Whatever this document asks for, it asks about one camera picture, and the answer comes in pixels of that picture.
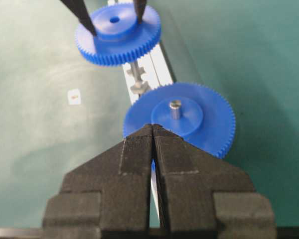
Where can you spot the steel shaft in large gear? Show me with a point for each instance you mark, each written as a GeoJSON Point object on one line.
{"type": "Point", "coordinates": [175, 108]}

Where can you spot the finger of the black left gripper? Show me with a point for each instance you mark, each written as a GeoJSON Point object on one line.
{"type": "Point", "coordinates": [139, 6]}
{"type": "Point", "coordinates": [78, 8]}

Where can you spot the small white sticker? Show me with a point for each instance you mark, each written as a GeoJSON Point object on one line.
{"type": "Point", "coordinates": [74, 97]}

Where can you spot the large blue plastic gear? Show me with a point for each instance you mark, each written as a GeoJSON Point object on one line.
{"type": "Point", "coordinates": [207, 122]}

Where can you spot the free steel shaft with bracket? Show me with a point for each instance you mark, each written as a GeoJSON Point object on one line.
{"type": "Point", "coordinates": [140, 86]}

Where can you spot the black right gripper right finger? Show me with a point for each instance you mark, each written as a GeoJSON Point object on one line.
{"type": "Point", "coordinates": [203, 197]}

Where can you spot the silver aluminium extrusion rail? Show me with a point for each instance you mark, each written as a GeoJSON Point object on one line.
{"type": "Point", "coordinates": [156, 74]}

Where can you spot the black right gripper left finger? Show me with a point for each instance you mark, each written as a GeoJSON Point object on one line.
{"type": "Point", "coordinates": [107, 197]}

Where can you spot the small blue plastic gear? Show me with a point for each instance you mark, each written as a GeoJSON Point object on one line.
{"type": "Point", "coordinates": [120, 38]}

